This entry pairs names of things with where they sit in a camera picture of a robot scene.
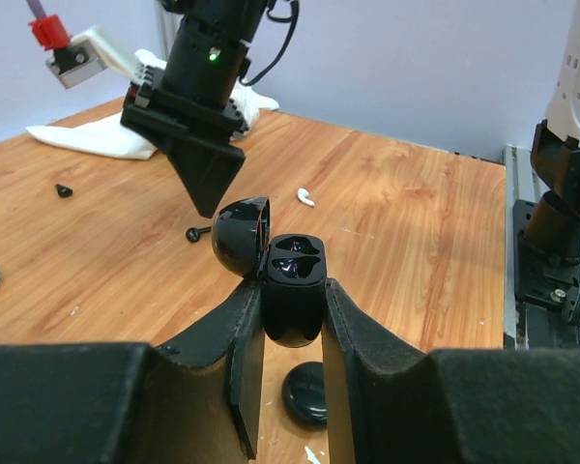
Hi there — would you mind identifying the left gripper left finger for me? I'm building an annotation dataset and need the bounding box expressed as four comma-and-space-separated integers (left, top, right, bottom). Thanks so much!
0, 281, 264, 463

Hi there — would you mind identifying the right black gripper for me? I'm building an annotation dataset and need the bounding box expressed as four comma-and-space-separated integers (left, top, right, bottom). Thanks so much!
123, 72, 247, 218

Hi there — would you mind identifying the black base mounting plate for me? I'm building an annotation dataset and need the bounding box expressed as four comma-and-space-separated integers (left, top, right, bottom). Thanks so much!
512, 191, 580, 349

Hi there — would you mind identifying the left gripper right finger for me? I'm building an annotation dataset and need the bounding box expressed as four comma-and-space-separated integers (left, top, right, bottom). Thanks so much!
322, 280, 580, 463

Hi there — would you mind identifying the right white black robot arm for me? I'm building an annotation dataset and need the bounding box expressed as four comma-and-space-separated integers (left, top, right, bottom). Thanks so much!
121, 0, 300, 218

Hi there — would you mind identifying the white crumpled cloth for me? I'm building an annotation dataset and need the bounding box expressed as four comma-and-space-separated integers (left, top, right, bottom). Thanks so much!
25, 47, 281, 161

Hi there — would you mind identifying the white earbud right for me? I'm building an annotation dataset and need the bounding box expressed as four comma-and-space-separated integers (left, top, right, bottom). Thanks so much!
297, 188, 315, 208

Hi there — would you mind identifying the black earbud charging case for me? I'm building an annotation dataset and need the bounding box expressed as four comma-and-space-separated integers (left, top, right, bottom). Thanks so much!
281, 362, 328, 429

